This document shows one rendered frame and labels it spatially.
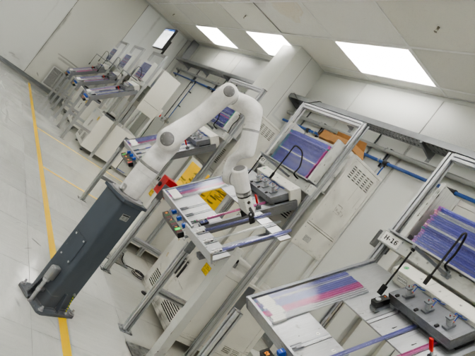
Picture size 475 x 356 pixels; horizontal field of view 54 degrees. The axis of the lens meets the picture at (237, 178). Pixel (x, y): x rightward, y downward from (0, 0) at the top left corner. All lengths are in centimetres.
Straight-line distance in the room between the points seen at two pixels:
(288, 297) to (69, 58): 965
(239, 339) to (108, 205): 143
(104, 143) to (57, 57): 422
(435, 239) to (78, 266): 172
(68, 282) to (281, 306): 109
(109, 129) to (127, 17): 456
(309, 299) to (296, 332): 22
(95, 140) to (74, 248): 495
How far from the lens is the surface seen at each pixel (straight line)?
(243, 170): 241
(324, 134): 381
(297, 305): 216
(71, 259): 254
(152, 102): 744
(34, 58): 1127
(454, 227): 233
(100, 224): 247
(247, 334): 340
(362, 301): 223
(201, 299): 270
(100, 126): 736
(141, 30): 1151
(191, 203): 317
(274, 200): 302
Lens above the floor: 114
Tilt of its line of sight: level
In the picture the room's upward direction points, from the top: 38 degrees clockwise
